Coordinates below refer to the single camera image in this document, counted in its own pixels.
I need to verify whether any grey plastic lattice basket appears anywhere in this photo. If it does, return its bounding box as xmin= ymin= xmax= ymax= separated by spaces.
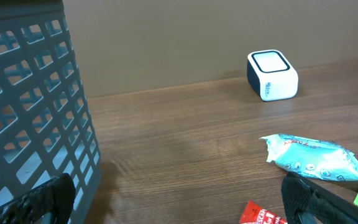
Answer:
xmin=0 ymin=1 xmax=101 ymax=223

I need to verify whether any teal white snack pouch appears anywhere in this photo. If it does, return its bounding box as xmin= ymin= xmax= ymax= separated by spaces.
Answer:
xmin=262 ymin=133 xmax=358 ymax=182

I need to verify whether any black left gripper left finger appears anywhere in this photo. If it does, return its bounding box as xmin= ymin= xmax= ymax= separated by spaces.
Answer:
xmin=0 ymin=173 xmax=76 ymax=224

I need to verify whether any red candy bar wrapper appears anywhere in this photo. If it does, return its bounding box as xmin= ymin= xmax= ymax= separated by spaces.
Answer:
xmin=239 ymin=200 xmax=287 ymax=224

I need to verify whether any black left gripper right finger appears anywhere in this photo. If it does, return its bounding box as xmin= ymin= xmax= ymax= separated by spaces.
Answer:
xmin=281 ymin=172 xmax=358 ymax=224

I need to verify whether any white barcode scanner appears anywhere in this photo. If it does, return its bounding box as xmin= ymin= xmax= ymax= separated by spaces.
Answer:
xmin=247 ymin=49 xmax=299 ymax=101

